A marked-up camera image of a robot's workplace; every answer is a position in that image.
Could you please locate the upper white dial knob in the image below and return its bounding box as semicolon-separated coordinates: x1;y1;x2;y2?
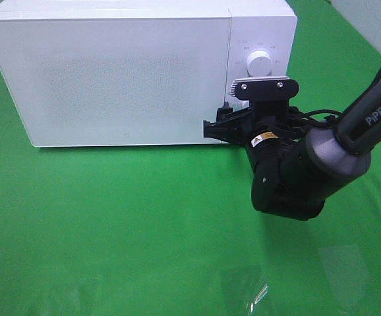
246;49;273;77

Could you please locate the white microwave door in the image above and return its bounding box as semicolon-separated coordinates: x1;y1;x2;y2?
0;18;229;147

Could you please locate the green table cover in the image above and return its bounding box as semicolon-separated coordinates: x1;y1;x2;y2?
0;73;381;315

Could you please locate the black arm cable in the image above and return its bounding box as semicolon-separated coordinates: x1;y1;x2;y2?
289;39;381;155

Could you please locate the clear tape patch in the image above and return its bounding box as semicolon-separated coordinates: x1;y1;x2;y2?
220;265;276;315

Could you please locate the white microwave oven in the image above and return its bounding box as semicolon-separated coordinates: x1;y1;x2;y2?
0;0;299;148

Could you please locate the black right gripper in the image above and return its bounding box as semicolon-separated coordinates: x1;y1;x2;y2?
203;101;296;148

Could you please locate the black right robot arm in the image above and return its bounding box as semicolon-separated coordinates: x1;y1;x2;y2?
204;69;381;221

